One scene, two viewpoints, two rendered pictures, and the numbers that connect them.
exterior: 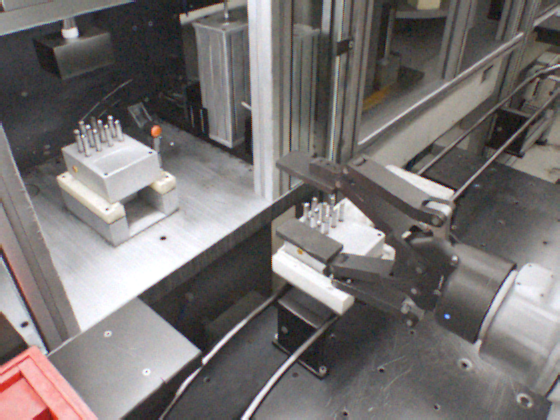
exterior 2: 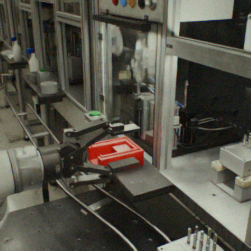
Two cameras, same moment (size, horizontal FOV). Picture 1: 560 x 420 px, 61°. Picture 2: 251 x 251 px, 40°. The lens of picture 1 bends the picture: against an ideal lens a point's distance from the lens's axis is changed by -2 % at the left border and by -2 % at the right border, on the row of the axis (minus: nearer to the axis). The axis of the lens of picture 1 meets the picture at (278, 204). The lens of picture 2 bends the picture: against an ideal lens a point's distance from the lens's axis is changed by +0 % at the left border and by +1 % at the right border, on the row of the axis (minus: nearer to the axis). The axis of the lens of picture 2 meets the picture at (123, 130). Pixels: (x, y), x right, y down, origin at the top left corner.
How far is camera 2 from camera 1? 0.96 m
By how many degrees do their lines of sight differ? 92
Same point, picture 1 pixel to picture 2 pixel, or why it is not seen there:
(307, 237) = (123, 162)
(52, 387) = (124, 152)
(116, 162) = (236, 151)
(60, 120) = not seen: outside the picture
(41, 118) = not seen: outside the picture
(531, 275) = (31, 149)
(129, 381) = (129, 178)
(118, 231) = (212, 175)
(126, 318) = (161, 180)
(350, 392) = not seen: outside the picture
